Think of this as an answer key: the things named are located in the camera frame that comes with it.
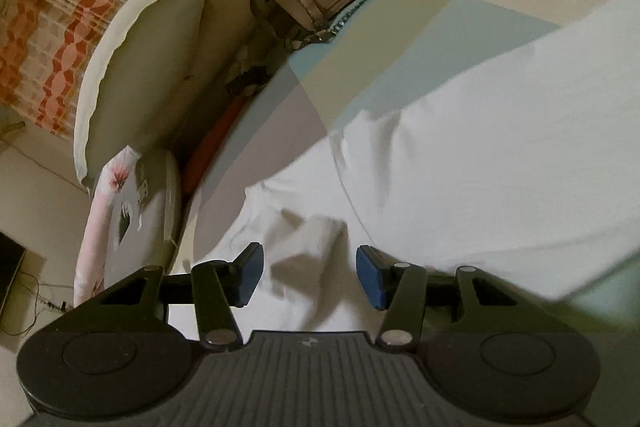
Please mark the beige pillow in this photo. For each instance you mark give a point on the beige pillow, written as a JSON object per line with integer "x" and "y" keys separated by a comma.
{"x": 225, "y": 27}

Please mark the grey round cushion with hole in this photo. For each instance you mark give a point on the grey round cushion with hole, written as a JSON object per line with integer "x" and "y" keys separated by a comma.
{"x": 150, "y": 217}

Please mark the orange cloth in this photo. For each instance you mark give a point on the orange cloth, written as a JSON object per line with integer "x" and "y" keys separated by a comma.
{"x": 215, "y": 142}

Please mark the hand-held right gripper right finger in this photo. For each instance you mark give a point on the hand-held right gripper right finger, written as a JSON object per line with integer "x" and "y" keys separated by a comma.
{"x": 372, "y": 277}

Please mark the pale green pillow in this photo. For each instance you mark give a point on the pale green pillow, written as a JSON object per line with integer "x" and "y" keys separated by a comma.
{"x": 145, "y": 72}

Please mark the long pink bolster pillow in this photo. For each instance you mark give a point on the long pink bolster pillow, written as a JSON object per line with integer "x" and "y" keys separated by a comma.
{"x": 97, "y": 237}

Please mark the white printed t-shirt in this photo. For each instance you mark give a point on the white printed t-shirt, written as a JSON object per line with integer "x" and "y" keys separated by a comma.
{"x": 475, "y": 157}

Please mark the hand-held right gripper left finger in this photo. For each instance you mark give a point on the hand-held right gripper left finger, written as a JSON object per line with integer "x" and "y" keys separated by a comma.
{"x": 250, "y": 272}

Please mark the black wall television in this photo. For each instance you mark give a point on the black wall television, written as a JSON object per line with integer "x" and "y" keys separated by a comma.
{"x": 10, "y": 277}

